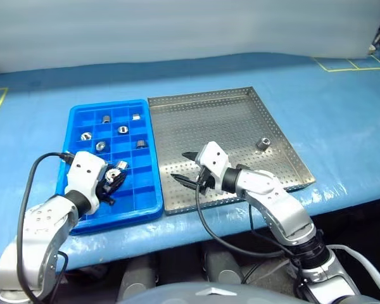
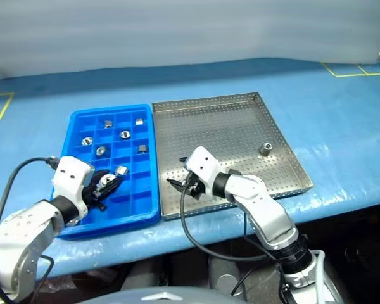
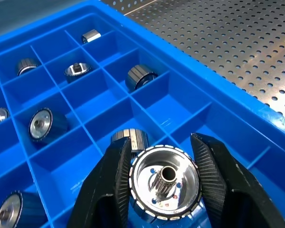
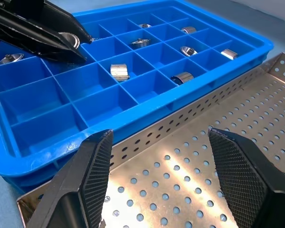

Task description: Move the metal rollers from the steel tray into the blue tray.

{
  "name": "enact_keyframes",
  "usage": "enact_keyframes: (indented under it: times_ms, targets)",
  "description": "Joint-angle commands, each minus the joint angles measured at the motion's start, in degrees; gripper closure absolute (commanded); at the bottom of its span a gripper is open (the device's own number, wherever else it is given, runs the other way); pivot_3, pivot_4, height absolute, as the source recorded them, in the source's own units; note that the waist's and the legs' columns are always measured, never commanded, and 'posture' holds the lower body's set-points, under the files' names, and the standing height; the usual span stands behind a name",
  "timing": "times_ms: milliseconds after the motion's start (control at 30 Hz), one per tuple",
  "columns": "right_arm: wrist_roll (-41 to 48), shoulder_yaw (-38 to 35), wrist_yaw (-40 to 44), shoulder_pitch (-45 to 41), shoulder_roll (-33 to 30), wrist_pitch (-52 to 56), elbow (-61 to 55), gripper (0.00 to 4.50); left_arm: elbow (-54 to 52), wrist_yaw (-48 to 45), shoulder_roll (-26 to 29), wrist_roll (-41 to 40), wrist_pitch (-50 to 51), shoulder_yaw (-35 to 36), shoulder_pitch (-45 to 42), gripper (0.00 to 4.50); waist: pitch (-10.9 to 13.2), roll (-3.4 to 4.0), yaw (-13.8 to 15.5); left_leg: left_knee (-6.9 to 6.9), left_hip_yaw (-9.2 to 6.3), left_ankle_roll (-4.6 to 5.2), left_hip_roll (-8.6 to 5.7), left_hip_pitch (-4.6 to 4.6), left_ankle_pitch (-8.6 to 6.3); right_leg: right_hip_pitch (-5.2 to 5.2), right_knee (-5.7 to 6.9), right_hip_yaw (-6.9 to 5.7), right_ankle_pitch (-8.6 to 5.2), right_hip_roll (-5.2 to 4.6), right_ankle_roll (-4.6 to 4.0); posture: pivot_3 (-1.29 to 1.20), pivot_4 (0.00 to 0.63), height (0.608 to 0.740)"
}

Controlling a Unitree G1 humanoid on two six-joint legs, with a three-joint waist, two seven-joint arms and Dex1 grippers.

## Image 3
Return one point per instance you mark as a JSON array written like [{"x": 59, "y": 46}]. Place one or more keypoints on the small hex nut piece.
[{"x": 91, "y": 36}]

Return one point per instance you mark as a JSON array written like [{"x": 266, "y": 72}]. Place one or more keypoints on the blue compartment tray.
[{"x": 90, "y": 107}]

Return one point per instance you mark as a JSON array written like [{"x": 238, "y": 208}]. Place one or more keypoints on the perforated metal tray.
[{"x": 228, "y": 40}]

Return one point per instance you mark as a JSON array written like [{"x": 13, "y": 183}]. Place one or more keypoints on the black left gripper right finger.
[{"x": 228, "y": 190}]

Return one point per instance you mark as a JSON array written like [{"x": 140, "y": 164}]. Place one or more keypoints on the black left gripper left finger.
[{"x": 102, "y": 190}]

